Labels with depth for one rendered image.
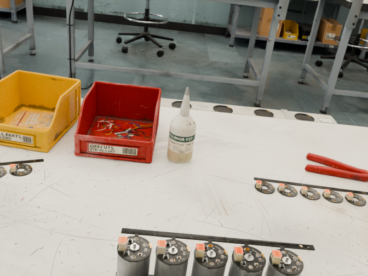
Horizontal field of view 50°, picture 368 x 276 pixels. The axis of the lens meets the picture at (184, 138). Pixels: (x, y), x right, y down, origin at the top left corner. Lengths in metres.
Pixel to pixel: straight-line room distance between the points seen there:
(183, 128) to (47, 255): 0.22
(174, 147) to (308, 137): 0.24
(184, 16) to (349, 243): 4.29
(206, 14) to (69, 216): 4.30
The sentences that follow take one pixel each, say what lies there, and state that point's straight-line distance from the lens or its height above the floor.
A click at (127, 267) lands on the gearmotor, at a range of 0.29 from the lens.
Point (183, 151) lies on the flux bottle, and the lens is 0.50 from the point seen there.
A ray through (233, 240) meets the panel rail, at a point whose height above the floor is 0.81.
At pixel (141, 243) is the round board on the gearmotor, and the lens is 0.30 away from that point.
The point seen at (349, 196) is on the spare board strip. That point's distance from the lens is 0.52.
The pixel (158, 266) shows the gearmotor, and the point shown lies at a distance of 0.30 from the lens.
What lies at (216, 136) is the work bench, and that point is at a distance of 0.59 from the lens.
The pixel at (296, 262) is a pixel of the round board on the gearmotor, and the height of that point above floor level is 0.81.
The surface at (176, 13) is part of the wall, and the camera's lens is 4.63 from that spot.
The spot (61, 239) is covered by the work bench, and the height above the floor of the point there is 0.75.
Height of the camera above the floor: 1.02
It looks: 28 degrees down
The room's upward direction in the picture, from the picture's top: 7 degrees clockwise
